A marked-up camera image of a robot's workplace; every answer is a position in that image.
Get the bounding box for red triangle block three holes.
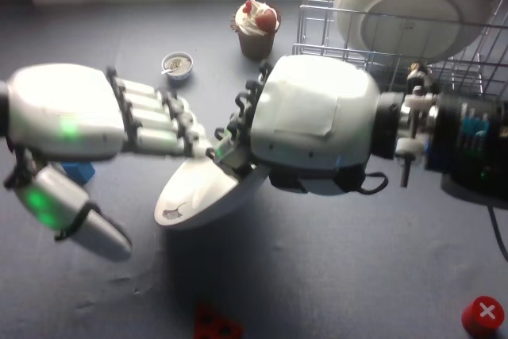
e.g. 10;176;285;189
194;303;244;339

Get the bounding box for black camera cable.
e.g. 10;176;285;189
486;202;508;261

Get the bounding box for toy cupcake with strawberries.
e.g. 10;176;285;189
229;0;283;60

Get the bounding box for silver wire dish rack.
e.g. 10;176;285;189
291;0;508;98

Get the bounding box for red cylinder white cross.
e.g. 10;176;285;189
460;295;506;334

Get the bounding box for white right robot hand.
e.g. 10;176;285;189
213;55;388;197

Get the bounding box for grey table cloth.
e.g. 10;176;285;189
0;0;508;339

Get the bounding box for small white cup green sauce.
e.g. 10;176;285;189
160;51;194;82

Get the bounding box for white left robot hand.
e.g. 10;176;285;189
0;63;214;263

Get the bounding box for blue hexagonal block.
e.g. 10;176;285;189
59;160;96;185

